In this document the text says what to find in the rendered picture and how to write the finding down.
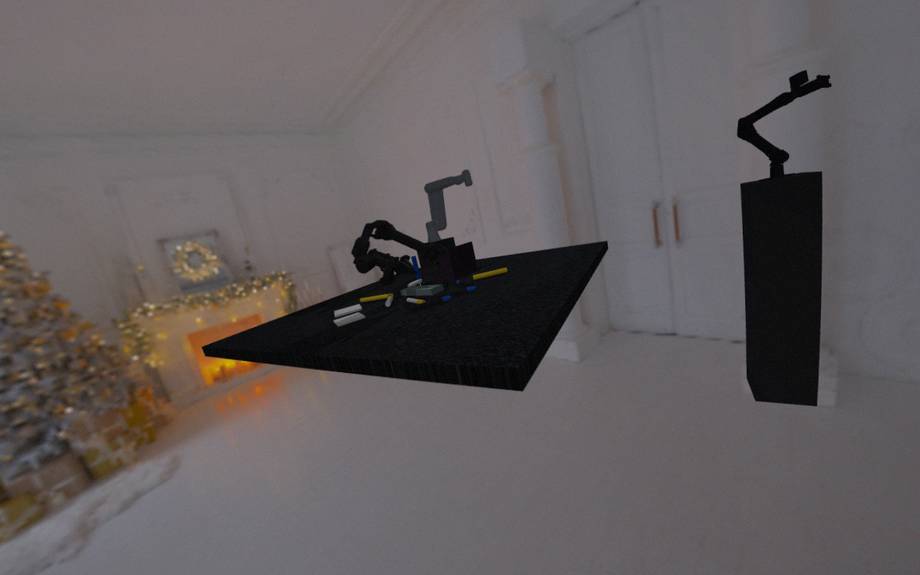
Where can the blue stylus with grey tip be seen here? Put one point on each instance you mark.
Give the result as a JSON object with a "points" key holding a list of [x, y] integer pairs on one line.
{"points": [[415, 264]]}

